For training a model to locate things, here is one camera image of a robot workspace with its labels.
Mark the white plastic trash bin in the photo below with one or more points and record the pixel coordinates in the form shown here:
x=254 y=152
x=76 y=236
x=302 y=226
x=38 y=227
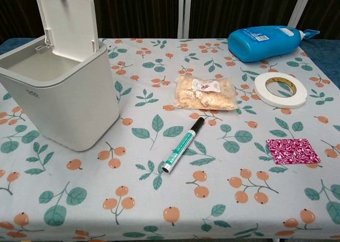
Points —
x=63 y=98

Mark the floral patterned tablecloth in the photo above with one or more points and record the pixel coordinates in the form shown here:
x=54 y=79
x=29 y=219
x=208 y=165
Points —
x=170 y=194

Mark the green and black marker pen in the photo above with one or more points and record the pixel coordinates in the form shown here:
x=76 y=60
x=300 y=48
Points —
x=183 y=145

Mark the clear bag of snacks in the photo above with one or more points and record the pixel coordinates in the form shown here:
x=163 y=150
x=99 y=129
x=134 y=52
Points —
x=204 y=95

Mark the white double-sided tape roll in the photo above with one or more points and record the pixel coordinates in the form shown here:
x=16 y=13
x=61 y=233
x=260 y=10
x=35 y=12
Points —
x=265 y=91

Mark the blue detergent bottle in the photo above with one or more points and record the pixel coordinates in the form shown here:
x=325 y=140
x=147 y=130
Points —
x=261 y=43

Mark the magenta patterned square card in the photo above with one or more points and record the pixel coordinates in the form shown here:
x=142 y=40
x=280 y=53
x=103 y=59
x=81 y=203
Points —
x=292 y=151

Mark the dark folding screen with white frame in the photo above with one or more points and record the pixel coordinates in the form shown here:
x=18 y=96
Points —
x=148 y=10

